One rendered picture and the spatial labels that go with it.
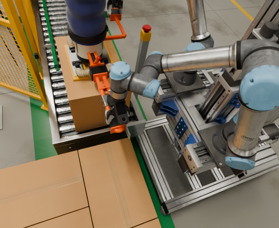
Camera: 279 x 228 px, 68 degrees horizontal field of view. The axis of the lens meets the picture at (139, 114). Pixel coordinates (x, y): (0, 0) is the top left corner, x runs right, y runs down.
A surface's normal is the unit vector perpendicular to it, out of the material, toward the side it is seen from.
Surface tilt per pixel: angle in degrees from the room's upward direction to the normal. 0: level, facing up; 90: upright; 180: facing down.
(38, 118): 0
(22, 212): 0
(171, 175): 0
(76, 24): 75
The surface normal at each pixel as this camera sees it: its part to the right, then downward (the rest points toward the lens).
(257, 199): 0.14, -0.55
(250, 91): -0.35, 0.67
